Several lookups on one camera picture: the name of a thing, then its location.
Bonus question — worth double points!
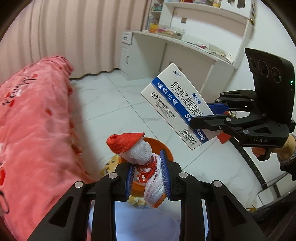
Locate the white desk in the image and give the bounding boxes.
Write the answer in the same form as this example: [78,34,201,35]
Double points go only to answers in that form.
[120,30,234,86]

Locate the white shelf unit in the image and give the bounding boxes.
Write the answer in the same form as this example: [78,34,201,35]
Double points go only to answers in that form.
[148,0,257,70]

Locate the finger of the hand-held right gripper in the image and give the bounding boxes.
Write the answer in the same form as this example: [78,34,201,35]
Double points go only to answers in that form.
[207,90,257,116]
[190,113,271,132]

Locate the pink printed blanket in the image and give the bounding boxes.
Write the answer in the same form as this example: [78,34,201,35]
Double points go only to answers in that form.
[0,56,102,232]

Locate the orange plastic bin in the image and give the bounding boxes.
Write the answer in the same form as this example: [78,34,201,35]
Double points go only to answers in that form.
[113,137,174,197]

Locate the person's light blue garment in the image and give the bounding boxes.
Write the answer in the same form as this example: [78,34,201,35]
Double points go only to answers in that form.
[89,200,208,241]

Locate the person's right hand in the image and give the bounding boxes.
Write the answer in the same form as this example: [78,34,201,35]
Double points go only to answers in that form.
[252,133,296,163]

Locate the scattered papers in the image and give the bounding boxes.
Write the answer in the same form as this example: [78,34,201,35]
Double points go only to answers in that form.
[183,35,233,63]

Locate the person's right forearm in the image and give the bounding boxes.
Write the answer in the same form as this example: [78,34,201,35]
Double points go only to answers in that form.
[279,148,296,181]

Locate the white glove red trim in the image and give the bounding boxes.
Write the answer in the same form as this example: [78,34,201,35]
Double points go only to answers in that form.
[106,133,168,208]

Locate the pink pleated curtain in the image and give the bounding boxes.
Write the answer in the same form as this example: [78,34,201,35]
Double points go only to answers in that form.
[7,0,148,80]

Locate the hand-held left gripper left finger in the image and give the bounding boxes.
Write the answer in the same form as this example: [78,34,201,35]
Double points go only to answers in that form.
[28,162,137,241]

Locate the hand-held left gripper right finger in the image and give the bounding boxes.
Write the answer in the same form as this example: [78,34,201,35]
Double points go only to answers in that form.
[159,149,266,241]

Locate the large white blue medicine box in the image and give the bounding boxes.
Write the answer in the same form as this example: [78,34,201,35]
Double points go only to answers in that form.
[141,63,214,151]

